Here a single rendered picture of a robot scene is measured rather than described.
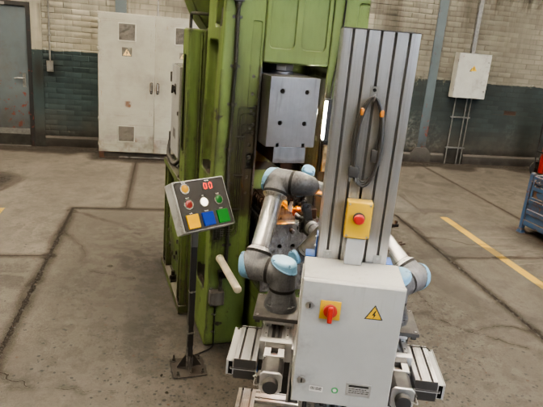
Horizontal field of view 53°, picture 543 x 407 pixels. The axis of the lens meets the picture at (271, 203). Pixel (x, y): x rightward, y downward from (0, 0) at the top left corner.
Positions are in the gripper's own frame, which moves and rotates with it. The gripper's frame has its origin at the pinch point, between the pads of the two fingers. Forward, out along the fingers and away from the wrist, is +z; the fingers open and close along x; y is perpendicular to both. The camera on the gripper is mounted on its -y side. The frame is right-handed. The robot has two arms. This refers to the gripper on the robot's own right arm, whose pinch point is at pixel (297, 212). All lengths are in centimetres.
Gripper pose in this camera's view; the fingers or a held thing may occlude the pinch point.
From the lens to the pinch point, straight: 316.9
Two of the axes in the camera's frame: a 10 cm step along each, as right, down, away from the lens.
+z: -3.1, -2.8, 9.1
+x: 9.5, -0.3, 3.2
